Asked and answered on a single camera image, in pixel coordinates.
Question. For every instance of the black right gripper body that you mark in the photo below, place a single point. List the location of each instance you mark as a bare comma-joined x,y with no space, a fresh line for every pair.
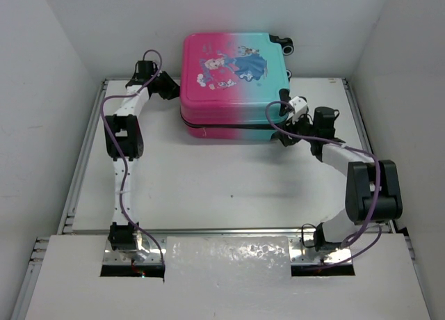
302,126

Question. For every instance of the teal suitcase with grey lining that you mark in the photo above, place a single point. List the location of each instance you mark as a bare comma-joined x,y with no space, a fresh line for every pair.
232,85

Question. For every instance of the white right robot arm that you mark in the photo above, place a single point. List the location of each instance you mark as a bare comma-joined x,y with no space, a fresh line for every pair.
373,193

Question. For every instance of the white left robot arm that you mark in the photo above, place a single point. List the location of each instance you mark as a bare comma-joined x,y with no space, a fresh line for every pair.
125,146

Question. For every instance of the silver mounting rail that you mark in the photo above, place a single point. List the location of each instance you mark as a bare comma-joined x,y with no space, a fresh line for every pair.
140,250

